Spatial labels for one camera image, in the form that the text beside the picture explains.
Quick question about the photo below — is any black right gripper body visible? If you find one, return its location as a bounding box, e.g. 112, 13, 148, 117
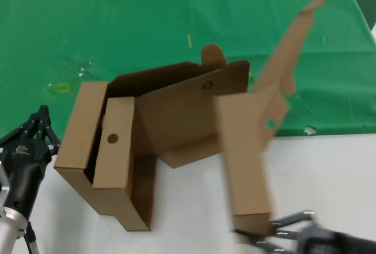
296, 223, 376, 254

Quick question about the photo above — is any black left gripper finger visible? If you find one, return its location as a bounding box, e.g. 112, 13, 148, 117
0, 112, 39, 147
36, 105, 62, 157

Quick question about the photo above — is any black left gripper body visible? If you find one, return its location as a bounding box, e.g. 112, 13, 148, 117
0, 140, 50, 220

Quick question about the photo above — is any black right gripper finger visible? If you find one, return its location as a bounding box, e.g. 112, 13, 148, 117
234, 229, 298, 254
268, 209, 316, 235

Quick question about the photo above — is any small brown cardboard mailer box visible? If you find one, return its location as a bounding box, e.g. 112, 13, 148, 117
215, 0, 326, 236

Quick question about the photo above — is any large open cardboard box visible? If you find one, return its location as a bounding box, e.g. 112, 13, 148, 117
53, 44, 250, 233

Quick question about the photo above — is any clear plastic scrap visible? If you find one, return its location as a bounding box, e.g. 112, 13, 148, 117
75, 58, 96, 78

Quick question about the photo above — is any green table cloth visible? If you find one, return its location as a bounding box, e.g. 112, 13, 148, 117
0, 0, 376, 141

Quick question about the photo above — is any grey left wrist camera bracket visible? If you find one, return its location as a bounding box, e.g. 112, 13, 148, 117
0, 159, 12, 209

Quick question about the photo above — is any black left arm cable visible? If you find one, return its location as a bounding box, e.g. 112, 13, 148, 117
25, 220, 41, 254

